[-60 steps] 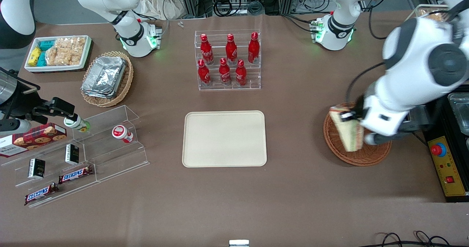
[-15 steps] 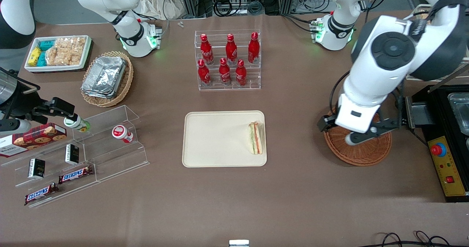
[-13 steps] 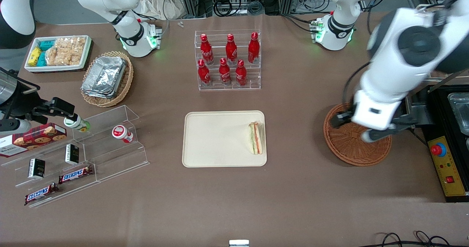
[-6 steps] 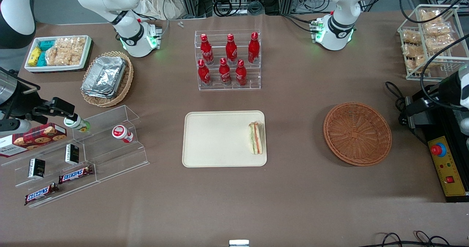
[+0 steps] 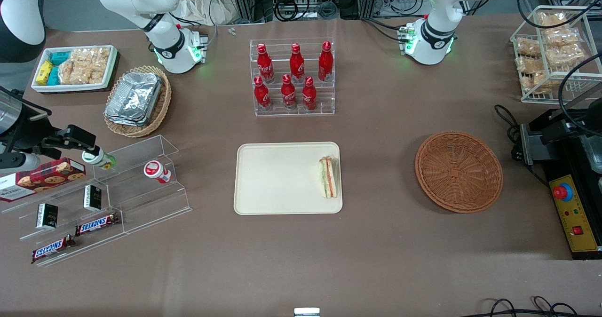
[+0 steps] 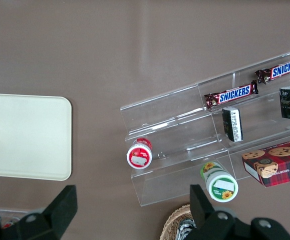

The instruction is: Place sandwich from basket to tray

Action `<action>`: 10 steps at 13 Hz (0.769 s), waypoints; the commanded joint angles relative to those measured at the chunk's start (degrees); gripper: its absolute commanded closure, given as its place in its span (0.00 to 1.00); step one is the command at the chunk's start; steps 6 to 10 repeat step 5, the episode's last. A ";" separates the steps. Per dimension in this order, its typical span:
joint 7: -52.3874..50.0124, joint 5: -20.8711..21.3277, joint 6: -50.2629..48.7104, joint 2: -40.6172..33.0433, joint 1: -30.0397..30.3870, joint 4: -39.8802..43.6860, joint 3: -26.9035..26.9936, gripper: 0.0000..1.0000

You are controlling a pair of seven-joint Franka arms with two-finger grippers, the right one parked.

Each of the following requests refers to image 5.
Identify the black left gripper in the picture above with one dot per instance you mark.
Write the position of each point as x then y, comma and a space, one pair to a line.
559, 130

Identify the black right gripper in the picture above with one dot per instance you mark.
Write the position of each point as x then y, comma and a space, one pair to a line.
29, 131

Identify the triangular sandwich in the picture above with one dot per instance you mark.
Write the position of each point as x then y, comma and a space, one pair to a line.
328, 178

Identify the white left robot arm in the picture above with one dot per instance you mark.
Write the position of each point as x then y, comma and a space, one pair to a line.
437, 39

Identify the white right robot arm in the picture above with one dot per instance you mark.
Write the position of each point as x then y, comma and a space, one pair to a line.
167, 44

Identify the white rectangular snack tray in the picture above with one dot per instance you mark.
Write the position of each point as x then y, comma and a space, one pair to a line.
70, 87

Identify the light oval wicker basket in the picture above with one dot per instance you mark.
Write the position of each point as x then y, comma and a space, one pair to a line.
164, 103

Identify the brown round wicker basket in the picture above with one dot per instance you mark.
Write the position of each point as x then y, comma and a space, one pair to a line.
458, 173

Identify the cream plastic tray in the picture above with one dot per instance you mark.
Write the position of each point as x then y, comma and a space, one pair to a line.
282, 178

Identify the green white drink bottle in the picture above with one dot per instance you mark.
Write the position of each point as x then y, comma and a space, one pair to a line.
96, 158

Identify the black countertop appliance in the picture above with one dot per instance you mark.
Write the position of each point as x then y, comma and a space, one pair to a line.
538, 150

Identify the metal appliance pan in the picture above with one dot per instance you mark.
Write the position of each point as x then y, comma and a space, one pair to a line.
595, 154

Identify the red tartan cookie box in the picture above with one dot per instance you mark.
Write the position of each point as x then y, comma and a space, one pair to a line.
47, 176

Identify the packaged fried pastry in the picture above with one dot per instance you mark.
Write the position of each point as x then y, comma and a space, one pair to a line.
560, 37
537, 83
566, 55
530, 64
527, 47
552, 21

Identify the small black box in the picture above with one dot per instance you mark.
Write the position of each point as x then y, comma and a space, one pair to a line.
92, 198
47, 216

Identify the red emergency stop button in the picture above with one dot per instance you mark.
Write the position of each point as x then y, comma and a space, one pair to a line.
562, 192

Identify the teal snack box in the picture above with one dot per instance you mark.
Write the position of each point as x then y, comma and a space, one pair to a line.
59, 57
54, 76

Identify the packaged rice cracker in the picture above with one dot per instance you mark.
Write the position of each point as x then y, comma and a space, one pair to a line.
96, 56
66, 72
89, 75

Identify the yellow snack box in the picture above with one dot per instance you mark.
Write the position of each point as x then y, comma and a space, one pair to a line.
44, 71

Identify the stacked aluminium foil containers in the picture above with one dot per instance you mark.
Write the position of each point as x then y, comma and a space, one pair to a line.
134, 98

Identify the Snickers chocolate bar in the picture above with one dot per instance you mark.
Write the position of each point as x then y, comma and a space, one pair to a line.
96, 224
51, 249

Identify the red capped yoghurt bottle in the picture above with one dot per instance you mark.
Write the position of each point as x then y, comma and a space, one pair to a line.
156, 171

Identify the clear acrylic stepped shelf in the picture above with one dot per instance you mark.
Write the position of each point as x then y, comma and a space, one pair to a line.
141, 199

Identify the yellow panel control box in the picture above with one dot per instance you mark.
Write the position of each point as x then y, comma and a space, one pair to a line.
576, 223

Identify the beige cloth bag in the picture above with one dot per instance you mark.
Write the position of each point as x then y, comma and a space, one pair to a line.
207, 2

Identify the red cola bottle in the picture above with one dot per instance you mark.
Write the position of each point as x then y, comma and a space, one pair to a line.
309, 95
296, 65
288, 93
325, 63
265, 65
261, 95

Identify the clear acrylic bottle rack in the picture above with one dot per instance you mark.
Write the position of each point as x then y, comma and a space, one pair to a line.
291, 111

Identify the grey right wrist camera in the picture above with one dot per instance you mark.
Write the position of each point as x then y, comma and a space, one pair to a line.
19, 161

